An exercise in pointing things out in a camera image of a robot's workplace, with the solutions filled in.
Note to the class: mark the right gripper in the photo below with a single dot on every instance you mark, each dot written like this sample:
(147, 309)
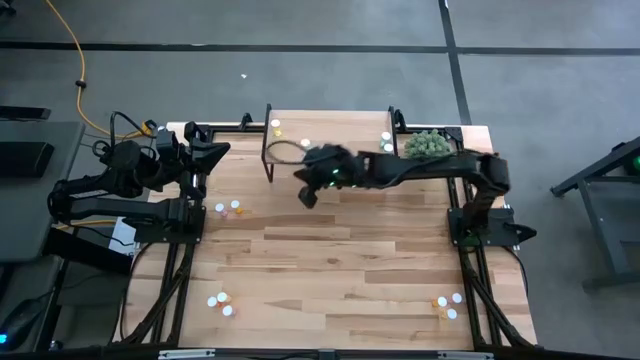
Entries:
(335, 170)

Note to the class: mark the white paper sheet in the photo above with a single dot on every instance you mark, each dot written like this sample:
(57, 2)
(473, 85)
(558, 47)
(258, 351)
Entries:
(120, 240)

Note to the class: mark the yellow medicine bottle white cap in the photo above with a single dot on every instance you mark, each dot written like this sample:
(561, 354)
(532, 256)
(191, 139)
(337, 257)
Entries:
(451, 313)
(275, 123)
(222, 297)

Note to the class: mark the black metal stand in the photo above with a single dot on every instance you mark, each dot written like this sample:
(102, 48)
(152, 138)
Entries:
(600, 227)

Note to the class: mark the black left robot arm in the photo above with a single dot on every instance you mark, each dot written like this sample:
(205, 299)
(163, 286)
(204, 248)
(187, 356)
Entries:
(100, 200)

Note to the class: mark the silver metal bracket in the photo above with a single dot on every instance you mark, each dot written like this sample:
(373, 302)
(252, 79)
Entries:
(185, 354)
(465, 355)

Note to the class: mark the black flat bar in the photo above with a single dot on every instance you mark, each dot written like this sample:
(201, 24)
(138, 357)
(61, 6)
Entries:
(25, 113)

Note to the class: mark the black aluminium frame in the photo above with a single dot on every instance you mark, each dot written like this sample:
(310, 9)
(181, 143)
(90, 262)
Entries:
(454, 133)

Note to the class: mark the pink medicine bottle white cap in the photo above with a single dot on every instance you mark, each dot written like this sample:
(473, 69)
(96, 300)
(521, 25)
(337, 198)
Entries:
(456, 298)
(219, 207)
(228, 310)

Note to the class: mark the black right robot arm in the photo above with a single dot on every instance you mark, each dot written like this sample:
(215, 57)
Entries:
(425, 167)

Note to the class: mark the black device blue light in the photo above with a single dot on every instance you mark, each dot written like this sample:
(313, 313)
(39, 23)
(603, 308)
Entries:
(22, 320)

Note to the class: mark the green potted plant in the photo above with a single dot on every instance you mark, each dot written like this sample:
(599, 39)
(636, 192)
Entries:
(425, 142)

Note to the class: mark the grey office desk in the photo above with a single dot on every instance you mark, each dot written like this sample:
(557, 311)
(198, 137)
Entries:
(40, 235)

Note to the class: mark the black desk leg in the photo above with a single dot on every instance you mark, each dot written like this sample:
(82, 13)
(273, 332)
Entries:
(85, 252)

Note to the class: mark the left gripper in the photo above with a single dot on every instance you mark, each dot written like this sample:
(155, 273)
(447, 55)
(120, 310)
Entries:
(177, 150)

